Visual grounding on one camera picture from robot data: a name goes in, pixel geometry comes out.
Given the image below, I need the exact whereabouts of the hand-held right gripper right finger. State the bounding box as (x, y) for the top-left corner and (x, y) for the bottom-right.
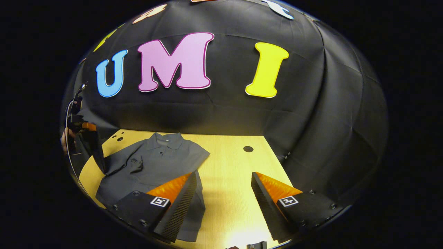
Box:
(251, 172), (345, 242)

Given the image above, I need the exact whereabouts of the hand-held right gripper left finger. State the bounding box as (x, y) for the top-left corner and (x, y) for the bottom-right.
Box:
(104, 172), (198, 243)

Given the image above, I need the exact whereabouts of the grey short-sleeved shirt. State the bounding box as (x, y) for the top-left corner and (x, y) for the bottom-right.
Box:
(96, 132), (210, 242)

